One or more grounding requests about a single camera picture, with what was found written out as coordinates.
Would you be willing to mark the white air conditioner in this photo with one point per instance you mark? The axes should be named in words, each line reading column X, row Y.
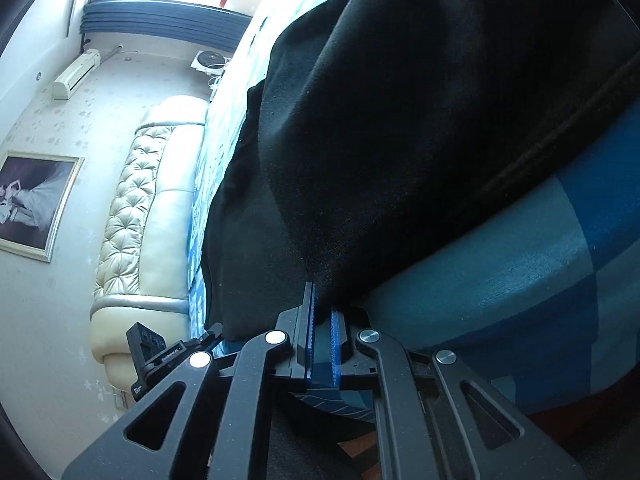
column 75, row 75

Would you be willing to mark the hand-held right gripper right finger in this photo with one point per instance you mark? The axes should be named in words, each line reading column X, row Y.
column 335, row 347

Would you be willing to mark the blue patterned bed sheet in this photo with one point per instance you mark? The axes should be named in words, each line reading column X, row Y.
column 500, row 285

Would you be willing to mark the framed wall picture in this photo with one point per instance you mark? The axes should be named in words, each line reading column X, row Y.
column 35, row 200

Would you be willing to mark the blue pleated curtain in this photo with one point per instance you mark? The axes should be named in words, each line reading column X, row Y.
column 165, row 22

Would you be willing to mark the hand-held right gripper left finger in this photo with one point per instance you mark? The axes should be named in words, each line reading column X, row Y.
column 310, row 345

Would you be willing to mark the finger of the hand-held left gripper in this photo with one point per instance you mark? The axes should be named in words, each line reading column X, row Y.
column 212, row 339

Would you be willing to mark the black pants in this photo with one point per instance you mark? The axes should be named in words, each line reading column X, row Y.
column 380, row 125

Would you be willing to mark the cream tufted leather headboard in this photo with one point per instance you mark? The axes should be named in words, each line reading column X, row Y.
column 145, row 200

